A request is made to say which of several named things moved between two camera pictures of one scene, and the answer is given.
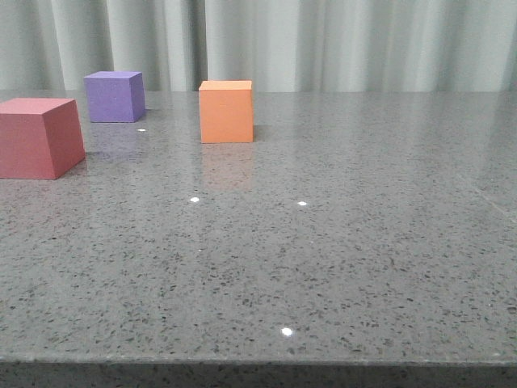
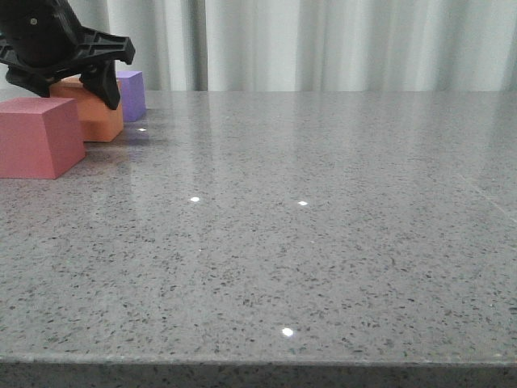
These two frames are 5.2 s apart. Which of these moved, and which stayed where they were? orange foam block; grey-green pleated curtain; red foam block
Moved: orange foam block
Stayed: grey-green pleated curtain; red foam block
